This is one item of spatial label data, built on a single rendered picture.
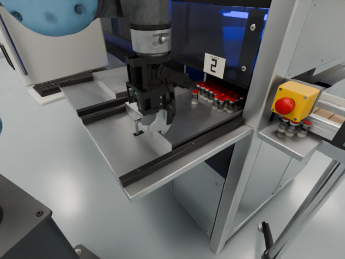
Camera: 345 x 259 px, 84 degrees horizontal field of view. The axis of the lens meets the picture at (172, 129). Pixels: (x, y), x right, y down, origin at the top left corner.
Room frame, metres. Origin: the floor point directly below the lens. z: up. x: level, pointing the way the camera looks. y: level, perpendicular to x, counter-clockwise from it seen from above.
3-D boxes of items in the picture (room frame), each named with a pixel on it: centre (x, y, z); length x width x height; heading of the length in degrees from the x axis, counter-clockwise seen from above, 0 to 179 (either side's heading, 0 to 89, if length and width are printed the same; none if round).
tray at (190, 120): (0.55, -0.06, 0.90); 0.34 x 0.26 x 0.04; 126
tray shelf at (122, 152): (0.65, 0.10, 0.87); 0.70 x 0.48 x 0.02; 36
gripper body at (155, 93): (0.39, 0.05, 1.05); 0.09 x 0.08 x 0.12; 126
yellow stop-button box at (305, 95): (0.42, -0.30, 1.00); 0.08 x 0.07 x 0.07; 126
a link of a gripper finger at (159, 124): (0.38, 0.03, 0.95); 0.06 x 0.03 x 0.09; 126
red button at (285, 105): (0.39, -0.26, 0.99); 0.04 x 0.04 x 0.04; 36
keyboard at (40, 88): (1.00, 0.52, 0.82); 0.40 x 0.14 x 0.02; 135
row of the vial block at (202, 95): (0.62, -0.15, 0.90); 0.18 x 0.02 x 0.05; 36
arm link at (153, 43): (0.39, 0.04, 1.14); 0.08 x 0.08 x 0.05
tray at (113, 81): (0.83, 0.14, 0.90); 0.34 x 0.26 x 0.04; 126
